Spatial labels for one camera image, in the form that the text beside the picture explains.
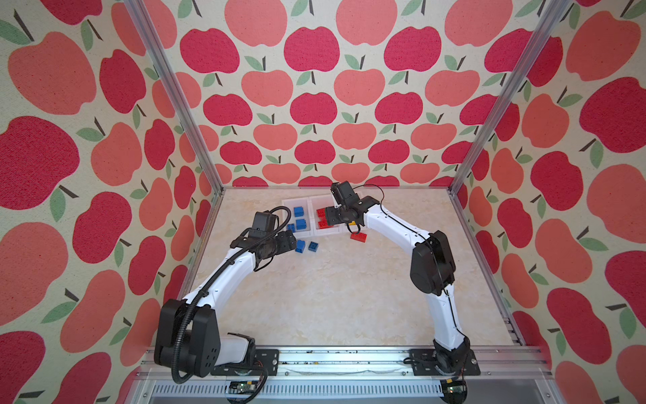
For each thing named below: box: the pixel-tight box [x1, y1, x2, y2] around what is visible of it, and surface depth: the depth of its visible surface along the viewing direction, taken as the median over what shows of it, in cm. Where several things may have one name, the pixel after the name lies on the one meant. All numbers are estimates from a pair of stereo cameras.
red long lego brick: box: [349, 231, 368, 244], surface depth 105 cm
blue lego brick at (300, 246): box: [295, 239, 306, 254], surface depth 103 cm
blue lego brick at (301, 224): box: [296, 218, 308, 230], surface depth 107 cm
